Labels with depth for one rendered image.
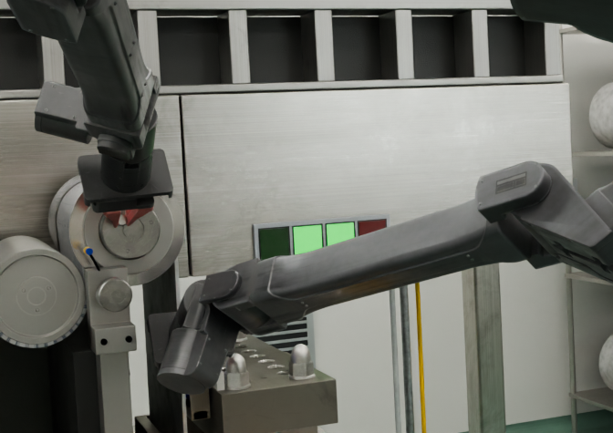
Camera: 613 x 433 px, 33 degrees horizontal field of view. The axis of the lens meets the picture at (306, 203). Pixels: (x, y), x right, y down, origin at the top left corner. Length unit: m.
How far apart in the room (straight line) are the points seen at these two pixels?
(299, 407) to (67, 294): 0.34
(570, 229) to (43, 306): 0.69
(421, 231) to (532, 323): 3.75
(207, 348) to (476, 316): 1.01
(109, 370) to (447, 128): 0.83
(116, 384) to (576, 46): 3.80
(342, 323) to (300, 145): 2.64
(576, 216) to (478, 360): 1.22
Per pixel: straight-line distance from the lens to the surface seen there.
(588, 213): 0.90
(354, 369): 4.38
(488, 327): 2.10
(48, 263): 1.32
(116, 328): 1.27
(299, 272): 1.10
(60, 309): 1.33
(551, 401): 4.88
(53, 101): 1.12
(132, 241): 1.31
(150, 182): 1.20
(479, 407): 2.12
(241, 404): 1.35
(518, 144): 1.92
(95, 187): 1.19
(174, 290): 1.36
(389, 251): 1.03
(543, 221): 0.92
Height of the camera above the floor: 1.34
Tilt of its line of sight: 3 degrees down
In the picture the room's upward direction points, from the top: 3 degrees counter-clockwise
